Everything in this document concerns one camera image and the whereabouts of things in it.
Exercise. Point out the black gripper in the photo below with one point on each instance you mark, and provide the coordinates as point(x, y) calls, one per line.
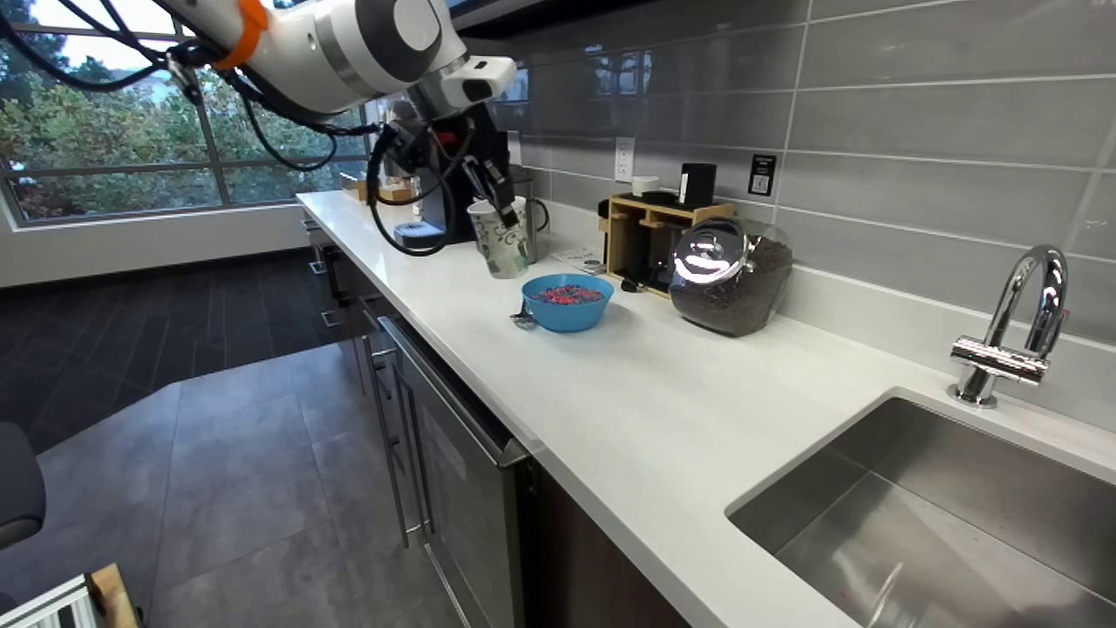
point(464, 145)

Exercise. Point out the patterned paper coffee cup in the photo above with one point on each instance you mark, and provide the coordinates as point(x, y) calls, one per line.
point(503, 247)

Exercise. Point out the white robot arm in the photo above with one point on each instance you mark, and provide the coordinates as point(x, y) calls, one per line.
point(326, 59)

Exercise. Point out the wooden coffee pod organizer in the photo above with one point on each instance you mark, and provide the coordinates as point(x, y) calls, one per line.
point(639, 240)

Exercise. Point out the blue bowl with beads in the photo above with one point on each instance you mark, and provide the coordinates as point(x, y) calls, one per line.
point(567, 303)

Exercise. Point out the stainless steel dishwasher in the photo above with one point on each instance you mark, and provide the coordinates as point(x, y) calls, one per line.
point(462, 468)

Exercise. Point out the stainless steel sink basin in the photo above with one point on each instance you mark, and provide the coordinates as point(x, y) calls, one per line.
point(917, 523)

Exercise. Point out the small black picture frame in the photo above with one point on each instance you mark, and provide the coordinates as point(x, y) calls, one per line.
point(695, 187)

